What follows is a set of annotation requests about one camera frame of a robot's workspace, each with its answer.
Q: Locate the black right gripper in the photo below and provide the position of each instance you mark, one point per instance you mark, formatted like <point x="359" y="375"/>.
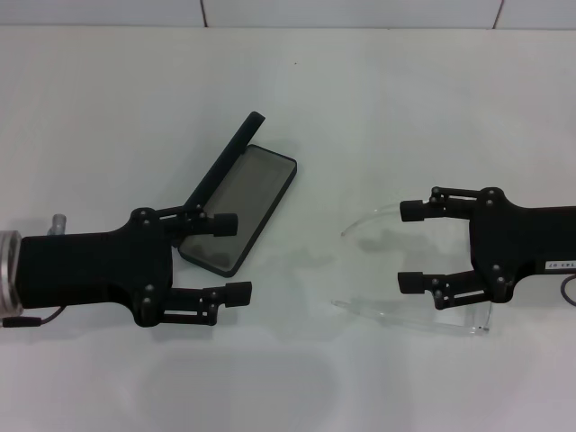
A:
<point x="517" y="238"/>

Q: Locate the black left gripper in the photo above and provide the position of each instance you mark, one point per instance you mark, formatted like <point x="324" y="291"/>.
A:
<point x="99" y="265"/>

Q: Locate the black glasses case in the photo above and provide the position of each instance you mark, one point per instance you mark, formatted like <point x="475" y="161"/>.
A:
<point x="252" y="189"/>

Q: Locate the clear white glasses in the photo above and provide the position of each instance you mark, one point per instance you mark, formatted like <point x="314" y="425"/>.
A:
<point x="478" y="330"/>

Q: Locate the white number label sticker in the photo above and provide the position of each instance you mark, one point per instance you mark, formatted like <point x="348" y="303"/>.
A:
<point x="560" y="265"/>

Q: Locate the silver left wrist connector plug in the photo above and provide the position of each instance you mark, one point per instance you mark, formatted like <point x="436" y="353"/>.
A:
<point x="58" y="225"/>

